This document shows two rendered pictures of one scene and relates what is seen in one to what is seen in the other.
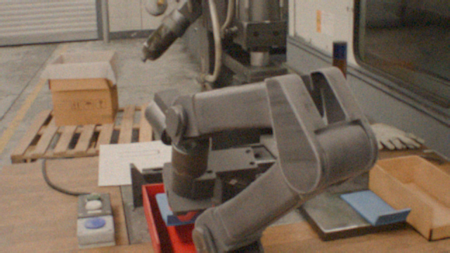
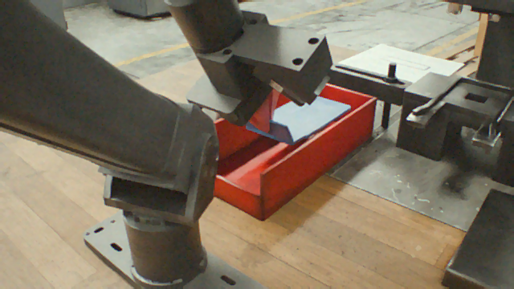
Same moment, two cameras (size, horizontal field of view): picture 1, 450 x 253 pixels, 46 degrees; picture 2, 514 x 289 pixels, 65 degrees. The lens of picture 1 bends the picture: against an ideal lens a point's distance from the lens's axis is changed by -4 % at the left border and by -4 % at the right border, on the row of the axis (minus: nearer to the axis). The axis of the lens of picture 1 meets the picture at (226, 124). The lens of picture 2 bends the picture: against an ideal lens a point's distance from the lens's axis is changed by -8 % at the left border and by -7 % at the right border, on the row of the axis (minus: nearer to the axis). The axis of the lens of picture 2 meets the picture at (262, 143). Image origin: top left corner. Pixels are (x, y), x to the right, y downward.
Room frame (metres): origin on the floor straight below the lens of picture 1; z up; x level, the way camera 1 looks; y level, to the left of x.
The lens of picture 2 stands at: (0.60, -0.28, 1.19)
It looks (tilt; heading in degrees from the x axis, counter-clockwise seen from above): 29 degrees down; 53
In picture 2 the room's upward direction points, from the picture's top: straight up
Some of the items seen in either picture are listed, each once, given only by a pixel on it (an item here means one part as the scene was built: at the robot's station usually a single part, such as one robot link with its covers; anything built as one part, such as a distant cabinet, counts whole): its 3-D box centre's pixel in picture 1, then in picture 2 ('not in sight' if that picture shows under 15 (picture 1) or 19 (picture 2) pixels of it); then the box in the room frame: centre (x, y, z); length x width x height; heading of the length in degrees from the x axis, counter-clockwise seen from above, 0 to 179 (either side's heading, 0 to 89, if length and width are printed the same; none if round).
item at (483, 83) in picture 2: (247, 150); (484, 91); (1.17, -0.05, 0.98); 0.07 x 0.01 x 0.03; 103
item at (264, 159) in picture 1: (260, 156); (488, 102); (1.13, -0.07, 0.98); 0.20 x 0.10 x 0.01; 103
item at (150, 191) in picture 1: (182, 222); (288, 136); (0.92, 0.09, 0.93); 0.25 x 0.12 x 0.06; 13
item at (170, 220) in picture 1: (180, 202); (299, 108); (0.94, 0.09, 0.96); 0.15 x 0.07 x 0.03; 14
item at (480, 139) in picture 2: not in sight; (490, 132); (1.05, -0.11, 0.98); 0.07 x 0.02 x 0.01; 13
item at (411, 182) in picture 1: (424, 195); not in sight; (1.00, -0.40, 0.93); 0.25 x 0.13 x 0.08; 13
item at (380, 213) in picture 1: (374, 202); not in sight; (0.97, -0.28, 0.93); 0.15 x 0.07 x 0.03; 16
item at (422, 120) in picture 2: not in sight; (426, 112); (1.03, -0.04, 0.98); 0.07 x 0.02 x 0.01; 13
